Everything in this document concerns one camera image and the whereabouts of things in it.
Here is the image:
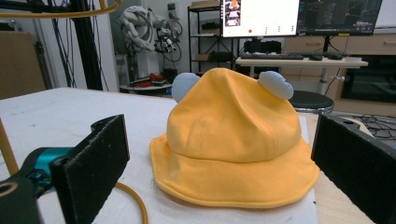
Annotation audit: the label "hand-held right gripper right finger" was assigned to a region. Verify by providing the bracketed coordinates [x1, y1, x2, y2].
[310, 114, 396, 224]

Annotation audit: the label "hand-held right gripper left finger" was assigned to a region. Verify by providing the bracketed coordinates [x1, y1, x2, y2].
[49, 114, 131, 224]

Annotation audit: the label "yellow bucket hat blue ears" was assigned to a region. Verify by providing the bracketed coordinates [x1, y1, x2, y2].
[149, 67, 321, 210]

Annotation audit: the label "white table mat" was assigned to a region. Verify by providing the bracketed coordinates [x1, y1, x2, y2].
[0, 87, 319, 224]

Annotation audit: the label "black round stool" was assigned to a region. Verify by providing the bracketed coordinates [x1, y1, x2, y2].
[288, 90, 335, 115]

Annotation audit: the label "round base with red tools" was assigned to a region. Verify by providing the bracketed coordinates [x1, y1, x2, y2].
[119, 72, 174, 94]

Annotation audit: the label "white desk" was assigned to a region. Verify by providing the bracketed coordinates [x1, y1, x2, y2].
[234, 56, 369, 95]

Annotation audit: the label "wooden cabinet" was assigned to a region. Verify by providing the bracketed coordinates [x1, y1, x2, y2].
[281, 32, 396, 118]

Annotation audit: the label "black metal stand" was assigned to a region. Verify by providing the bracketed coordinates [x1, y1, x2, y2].
[70, 0, 105, 91]

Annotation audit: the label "brown board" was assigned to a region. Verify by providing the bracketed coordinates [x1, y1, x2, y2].
[0, 31, 47, 101]

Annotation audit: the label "black keyboard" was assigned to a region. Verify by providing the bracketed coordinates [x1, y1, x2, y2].
[239, 52, 305, 61]

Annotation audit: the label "black box under monitor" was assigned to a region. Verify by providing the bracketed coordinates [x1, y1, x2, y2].
[243, 38, 283, 55]

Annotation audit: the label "dark computer monitor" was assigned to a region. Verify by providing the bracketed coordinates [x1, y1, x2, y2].
[296, 0, 384, 36]

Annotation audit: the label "black metal shelf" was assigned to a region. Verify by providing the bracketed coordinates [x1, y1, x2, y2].
[187, 5, 241, 73]

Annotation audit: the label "bright computer monitor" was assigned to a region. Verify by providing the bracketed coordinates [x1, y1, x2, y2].
[219, 0, 301, 38]

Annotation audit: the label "cardboard box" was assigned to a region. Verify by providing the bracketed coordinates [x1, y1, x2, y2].
[190, 0, 221, 9]

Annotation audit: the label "black floor cables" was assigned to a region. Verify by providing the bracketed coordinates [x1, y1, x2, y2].
[354, 114, 396, 140]

